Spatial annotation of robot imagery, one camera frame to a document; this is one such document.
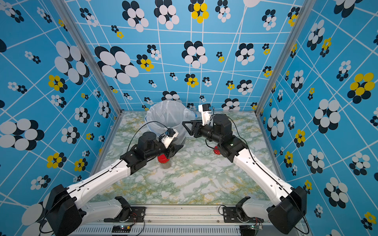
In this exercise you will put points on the white plastic bin liner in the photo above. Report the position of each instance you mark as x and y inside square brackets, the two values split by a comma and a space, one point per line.
[168, 113]

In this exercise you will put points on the lidless clear jar beans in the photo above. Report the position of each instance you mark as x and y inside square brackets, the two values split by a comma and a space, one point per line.
[180, 133]

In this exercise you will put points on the red jar lid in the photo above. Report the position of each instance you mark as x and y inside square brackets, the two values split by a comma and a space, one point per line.
[216, 150]

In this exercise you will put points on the circuit board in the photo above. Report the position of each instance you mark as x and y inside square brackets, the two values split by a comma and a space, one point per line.
[121, 229]
[249, 230]

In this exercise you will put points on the left circuit board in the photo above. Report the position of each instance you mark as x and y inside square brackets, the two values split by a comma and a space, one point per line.
[121, 229]

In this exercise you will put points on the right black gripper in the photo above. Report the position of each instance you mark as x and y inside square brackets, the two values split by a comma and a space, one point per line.
[196, 129]

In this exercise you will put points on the left aluminium corner post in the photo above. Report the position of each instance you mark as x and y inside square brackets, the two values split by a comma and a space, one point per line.
[63, 10]

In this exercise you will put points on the aluminium front rail frame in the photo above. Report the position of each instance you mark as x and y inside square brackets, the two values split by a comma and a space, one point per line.
[174, 220]

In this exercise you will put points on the red lid jar left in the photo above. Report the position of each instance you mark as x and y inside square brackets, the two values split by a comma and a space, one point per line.
[164, 162]

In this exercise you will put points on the right aluminium corner post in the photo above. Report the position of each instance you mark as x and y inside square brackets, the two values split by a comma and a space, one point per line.
[291, 40]

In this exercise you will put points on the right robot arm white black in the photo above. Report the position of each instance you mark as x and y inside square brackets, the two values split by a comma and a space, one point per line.
[286, 206]

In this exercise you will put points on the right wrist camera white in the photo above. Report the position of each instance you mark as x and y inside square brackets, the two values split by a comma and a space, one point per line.
[206, 113]

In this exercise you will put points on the aluminium corner post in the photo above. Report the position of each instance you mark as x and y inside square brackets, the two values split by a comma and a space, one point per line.
[63, 10]
[291, 40]

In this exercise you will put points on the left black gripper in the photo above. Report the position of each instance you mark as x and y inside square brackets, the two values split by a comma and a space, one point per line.
[171, 148]

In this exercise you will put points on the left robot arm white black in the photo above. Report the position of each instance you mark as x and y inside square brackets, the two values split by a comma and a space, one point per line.
[68, 208]

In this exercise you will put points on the grey trash bin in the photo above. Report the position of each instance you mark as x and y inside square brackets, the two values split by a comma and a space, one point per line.
[180, 140]

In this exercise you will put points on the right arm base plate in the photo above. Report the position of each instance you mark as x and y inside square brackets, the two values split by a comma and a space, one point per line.
[235, 215]

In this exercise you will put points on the right circuit board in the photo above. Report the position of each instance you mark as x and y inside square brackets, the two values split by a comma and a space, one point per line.
[249, 230]

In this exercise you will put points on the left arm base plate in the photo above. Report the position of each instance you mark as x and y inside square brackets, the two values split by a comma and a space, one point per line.
[135, 214]

